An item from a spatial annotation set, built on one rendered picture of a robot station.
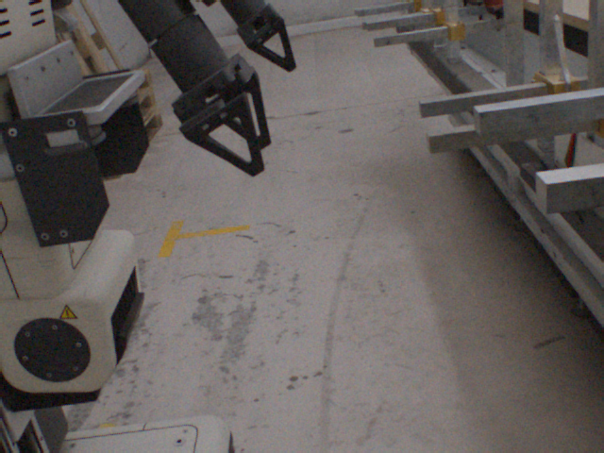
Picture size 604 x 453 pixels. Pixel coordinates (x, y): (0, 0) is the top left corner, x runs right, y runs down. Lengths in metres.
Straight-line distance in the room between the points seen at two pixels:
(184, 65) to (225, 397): 1.47
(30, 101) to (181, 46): 0.27
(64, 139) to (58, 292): 0.22
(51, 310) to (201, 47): 0.45
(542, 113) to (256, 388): 1.37
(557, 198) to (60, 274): 0.62
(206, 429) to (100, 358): 0.54
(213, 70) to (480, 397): 1.41
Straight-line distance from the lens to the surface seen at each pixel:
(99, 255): 1.04
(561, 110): 0.88
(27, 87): 0.87
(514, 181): 2.66
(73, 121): 0.82
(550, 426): 1.82
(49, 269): 0.93
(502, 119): 0.86
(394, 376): 1.99
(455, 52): 2.42
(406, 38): 2.35
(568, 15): 1.91
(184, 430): 1.49
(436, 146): 1.12
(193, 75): 0.66
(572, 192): 0.63
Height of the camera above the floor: 1.19
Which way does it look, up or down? 24 degrees down
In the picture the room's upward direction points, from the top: 10 degrees counter-clockwise
